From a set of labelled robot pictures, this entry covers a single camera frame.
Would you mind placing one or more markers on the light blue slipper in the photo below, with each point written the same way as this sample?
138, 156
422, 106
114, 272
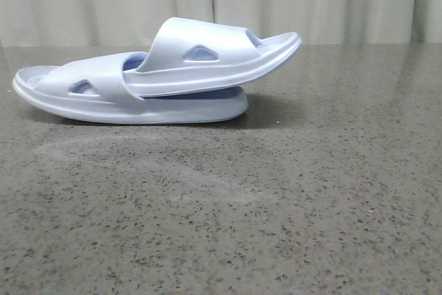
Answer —
190, 56
94, 90

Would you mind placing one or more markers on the pale green curtain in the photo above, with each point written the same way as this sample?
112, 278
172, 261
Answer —
135, 22

